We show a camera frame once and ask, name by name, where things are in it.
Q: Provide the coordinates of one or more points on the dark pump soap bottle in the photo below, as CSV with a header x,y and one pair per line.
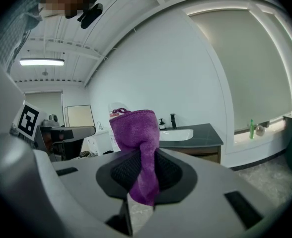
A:
x,y
162,125

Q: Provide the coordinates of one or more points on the white sink basin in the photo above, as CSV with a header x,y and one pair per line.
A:
x,y
175,134

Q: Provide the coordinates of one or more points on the purple cloth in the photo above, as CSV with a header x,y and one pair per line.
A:
x,y
136,128

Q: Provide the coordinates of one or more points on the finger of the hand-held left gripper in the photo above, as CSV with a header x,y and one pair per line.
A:
x,y
74,131

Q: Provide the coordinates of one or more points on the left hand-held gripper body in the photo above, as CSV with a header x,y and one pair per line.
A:
x,y
28,120

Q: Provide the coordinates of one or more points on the large beige window blind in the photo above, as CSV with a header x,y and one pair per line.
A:
x,y
247,71

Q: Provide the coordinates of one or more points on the green bottle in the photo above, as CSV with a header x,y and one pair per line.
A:
x,y
252,130

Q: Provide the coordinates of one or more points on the long ceiling light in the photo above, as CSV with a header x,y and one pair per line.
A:
x,y
41,62

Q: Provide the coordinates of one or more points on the black faucet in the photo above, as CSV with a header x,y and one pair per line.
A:
x,y
173,121

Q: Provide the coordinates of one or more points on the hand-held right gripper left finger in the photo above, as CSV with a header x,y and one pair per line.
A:
x,y
86,182

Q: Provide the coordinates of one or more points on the person's checked shirt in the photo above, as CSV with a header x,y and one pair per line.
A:
x,y
12,21

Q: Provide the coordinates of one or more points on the clear glass ornament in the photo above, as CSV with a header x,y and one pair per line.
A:
x,y
260,130

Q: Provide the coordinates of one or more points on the framed beige board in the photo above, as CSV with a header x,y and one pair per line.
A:
x,y
79,115

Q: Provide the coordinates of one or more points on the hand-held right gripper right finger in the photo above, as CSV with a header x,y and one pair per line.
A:
x,y
205,182

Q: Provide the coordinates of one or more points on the chrome faucet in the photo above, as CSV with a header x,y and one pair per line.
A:
x,y
100,125

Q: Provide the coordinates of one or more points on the black head camera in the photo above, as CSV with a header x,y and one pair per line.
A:
x,y
91,15

